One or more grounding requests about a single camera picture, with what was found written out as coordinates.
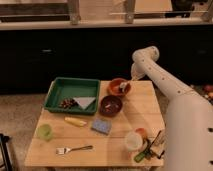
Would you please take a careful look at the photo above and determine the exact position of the white handled black brush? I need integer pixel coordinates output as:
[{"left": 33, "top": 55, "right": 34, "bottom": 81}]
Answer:
[{"left": 119, "top": 81, "right": 130, "bottom": 93}]

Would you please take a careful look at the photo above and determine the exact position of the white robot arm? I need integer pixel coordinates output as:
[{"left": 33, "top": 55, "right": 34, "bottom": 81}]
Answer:
[{"left": 132, "top": 46, "right": 213, "bottom": 171}]

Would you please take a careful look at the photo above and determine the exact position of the orange red bowl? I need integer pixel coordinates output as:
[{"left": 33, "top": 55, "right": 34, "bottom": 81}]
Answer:
[{"left": 107, "top": 78, "right": 131, "bottom": 97}]

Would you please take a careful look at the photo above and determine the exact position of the dark maroon bowl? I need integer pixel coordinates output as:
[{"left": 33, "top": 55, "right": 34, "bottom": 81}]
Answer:
[{"left": 99, "top": 95, "right": 123, "bottom": 117}]

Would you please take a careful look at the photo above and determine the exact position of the orange round fruit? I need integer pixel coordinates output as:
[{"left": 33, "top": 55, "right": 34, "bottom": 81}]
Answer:
[{"left": 135, "top": 128, "right": 148, "bottom": 138}]

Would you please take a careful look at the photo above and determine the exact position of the grey folded cloth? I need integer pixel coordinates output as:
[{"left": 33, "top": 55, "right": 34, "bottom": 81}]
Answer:
[{"left": 74, "top": 97, "right": 96, "bottom": 110}]

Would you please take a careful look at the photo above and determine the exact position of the blue sponge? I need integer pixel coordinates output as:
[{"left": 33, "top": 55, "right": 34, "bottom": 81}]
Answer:
[{"left": 91, "top": 119, "right": 111, "bottom": 135}]

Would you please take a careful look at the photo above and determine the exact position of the white cup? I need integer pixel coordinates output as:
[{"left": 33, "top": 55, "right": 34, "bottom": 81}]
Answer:
[{"left": 124, "top": 132, "right": 143, "bottom": 151}]

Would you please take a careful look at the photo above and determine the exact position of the brown pine cone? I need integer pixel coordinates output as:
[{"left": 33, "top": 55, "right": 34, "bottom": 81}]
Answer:
[{"left": 59, "top": 98, "right": 77, "bottom": 109}]

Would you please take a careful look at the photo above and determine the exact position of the green plastic tray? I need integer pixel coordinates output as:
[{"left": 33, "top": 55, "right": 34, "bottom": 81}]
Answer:
[{"left": 44, "top": 77, "right": 100, "bottom": 115}]

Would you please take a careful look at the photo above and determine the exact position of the wooden dish rack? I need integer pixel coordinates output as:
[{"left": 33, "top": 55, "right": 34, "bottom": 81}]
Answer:
[{"left": 149, "top": 130, "right": 165, "bottom": 159}]

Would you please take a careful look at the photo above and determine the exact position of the green cucumber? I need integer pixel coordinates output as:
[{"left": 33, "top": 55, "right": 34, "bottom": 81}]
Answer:
[{"left": 133, "top": 139, "right": 152, "bottom": 164}]

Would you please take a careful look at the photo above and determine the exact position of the light green cup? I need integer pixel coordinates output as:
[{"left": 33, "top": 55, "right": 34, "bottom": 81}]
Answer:
[{"left": 36, "top": 124, "right": 53, "bottom": 141}]

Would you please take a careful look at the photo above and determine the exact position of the silver fork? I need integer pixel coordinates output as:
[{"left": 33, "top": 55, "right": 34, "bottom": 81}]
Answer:
[{"left": 56, "top": 145, "right": 93, "bottom": 155}]

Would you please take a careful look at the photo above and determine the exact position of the black stand left edge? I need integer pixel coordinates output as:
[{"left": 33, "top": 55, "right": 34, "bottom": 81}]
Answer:
[{"left": 0, "top": 133, "right": 13, "bottom": 171}]

